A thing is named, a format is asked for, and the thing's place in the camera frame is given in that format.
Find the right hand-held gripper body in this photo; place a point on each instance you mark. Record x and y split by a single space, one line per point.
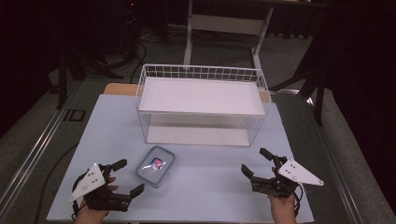
295 174

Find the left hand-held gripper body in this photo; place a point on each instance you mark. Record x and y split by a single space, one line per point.
93 179

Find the person's left hand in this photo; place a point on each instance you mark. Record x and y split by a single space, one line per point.
90 217

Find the person's right hand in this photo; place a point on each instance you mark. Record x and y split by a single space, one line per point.
284 211

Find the clear container with blue rim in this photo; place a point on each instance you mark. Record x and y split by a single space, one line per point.
146 175

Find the small red blue snack packet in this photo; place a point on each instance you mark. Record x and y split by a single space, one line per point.
155 163

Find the light blue table mat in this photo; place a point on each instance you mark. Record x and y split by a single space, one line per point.
211 180

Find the black stand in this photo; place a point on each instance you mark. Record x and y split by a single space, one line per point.
318 102
62 81

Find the metal floor rail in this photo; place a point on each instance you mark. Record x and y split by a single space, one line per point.
339 186
37 149

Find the white metal table frame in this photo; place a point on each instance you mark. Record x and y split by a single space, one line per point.
224 24

